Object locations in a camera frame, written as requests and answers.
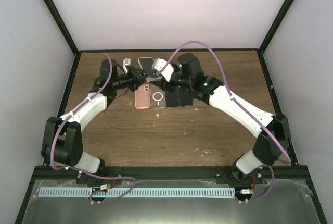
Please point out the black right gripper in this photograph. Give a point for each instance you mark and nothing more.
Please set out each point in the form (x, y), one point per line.
(166, 87)

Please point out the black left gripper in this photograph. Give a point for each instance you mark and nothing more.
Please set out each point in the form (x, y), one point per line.
(138, 78)

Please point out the teal green smartphone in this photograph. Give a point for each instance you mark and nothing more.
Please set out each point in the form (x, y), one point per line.
(146, 64)

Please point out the phone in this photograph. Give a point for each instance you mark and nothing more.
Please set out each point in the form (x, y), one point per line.
(151, 80)
(142, 97)

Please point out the dark teal smartphone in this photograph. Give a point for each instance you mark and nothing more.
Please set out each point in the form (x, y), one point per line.
(171, 99)

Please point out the blue smartphone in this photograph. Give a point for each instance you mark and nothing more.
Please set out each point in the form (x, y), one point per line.
(184, 98)

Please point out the clear phone case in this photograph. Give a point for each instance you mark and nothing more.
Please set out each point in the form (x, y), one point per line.
(157, 97)

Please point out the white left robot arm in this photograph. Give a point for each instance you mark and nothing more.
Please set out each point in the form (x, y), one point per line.
(62, 142)

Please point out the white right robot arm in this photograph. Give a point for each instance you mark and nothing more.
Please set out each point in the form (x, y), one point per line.
(272, 133)

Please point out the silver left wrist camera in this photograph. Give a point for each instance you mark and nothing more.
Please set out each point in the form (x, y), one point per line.
(126, 64)

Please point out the light blue slotted cable duct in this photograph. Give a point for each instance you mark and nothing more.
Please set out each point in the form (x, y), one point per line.
(138, 192)

